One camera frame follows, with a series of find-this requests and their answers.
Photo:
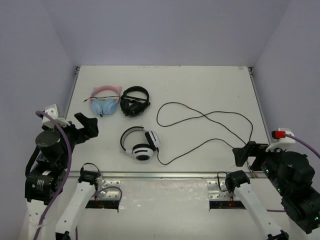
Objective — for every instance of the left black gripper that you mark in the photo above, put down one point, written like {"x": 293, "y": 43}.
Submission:
{"x": 75, "y": 132}

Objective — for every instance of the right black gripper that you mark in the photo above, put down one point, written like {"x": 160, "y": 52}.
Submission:
{"x": 257, "y": 150}

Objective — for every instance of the white and black headphones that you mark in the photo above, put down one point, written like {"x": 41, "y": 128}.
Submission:
{"x": 141, "y": 151}

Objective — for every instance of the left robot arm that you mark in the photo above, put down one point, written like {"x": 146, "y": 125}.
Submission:
{"x": 47, "y": 172}

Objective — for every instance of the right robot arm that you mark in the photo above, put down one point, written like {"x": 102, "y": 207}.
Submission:
{"x": 291, "y": 175}

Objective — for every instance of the pink and blue cat headphones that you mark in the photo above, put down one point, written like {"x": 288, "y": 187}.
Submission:
{"x": 104, "y": 106}

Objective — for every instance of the aluminium table edge rail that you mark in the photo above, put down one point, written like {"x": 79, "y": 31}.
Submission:
{"x": 160, "y": 175}

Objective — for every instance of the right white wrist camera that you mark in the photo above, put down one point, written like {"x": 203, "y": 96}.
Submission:
{"x": 281, "y": 140}

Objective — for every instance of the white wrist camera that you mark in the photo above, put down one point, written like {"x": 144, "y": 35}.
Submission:
{"x": 54, "y": 113}
{"x": 281, "y": 140}

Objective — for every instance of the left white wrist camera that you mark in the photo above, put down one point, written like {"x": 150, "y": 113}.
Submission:
{"x": 54, "y": 113}

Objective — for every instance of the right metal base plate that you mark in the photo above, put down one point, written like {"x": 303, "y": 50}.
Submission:
{"x": 217, "y": 190}

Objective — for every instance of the metal base plate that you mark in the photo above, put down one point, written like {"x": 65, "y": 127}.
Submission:
{"x": 108, "y": 189}
{"x": 217, "y": 190}

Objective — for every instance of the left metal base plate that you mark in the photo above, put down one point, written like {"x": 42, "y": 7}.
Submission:
{"x": 108, "y": 189}

